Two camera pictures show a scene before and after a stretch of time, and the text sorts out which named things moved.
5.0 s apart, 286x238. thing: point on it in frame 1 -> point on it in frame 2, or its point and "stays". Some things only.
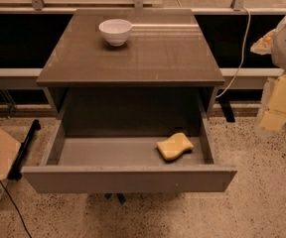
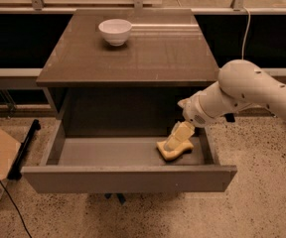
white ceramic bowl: (115, 31) stays
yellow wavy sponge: (174, 147) stays
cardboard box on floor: (0, 154) stays
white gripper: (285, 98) -> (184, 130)
